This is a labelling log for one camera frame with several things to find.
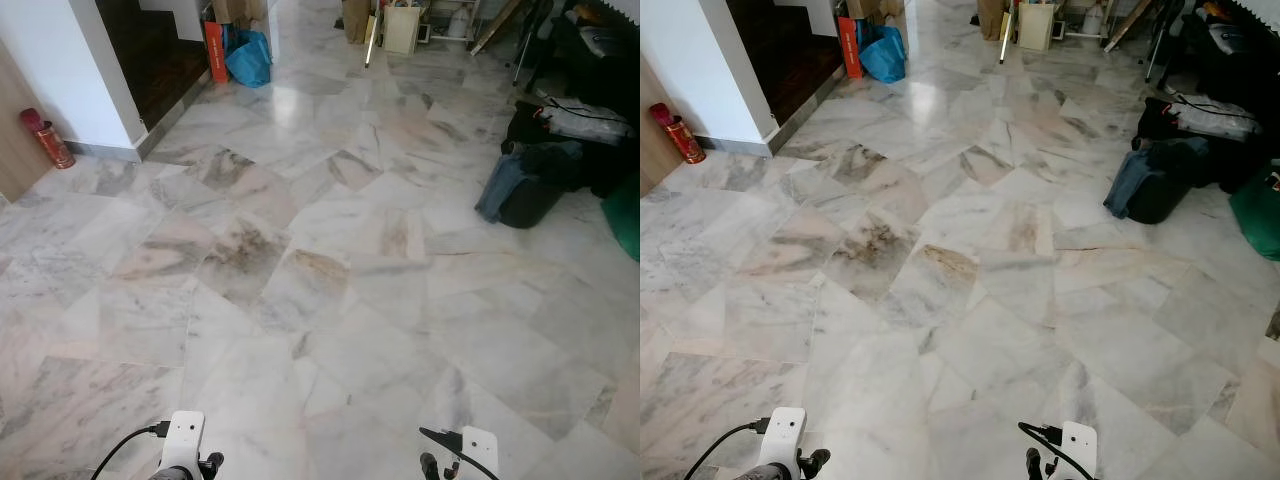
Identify black round bag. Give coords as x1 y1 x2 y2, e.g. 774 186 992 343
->
498 140 588 229
1128 137 1218 225

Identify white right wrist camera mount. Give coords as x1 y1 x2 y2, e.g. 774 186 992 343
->
458 427 499 480
1058 421 1098 480

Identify grey metal stand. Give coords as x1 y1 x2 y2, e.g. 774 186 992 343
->
1145 0 1186 83
513 0 553 87

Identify orange flat board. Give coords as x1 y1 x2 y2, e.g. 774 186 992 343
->
838 17 863 80
204 20 229 84

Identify green bag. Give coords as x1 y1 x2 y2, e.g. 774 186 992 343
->
1229 170 1280 263
601 175 641 263

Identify wooden plank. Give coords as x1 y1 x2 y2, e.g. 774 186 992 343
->
470 0 523 56
1103 0 1156 53

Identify red patterned canister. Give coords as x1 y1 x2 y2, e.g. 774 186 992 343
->
18 107 77 170
650 102 707 165

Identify blue-grey jeans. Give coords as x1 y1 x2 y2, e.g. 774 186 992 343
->
1104 147 1161 219
475 150 533 223

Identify blue plastic bag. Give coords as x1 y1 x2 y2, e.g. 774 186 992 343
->
224 27 273 89
858 22 908 85

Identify beige box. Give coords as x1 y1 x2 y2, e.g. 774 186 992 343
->
1018 3 1056 52
383 5 423 56

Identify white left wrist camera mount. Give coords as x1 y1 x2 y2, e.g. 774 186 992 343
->
160 411 206 476
758 407 808 476

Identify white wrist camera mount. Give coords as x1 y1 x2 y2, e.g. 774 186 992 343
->
758 407 808 476
458 427 499 480
160 411 206 476
1058 421 1098 480

